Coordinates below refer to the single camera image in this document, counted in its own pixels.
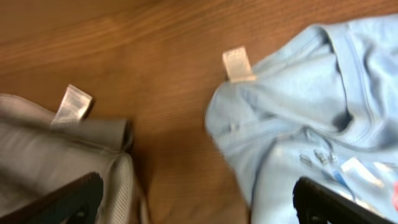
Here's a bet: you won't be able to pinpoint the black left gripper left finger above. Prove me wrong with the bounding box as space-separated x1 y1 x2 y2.
1 172 104 224

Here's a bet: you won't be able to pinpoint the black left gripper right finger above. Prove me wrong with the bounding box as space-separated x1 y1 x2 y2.
293 177 393 224

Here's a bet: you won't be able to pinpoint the light blue t-shirt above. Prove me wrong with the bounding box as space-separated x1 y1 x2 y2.
205 14 397 223

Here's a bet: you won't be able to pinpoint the grey folded shorts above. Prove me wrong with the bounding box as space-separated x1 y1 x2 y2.
1 86 150 223

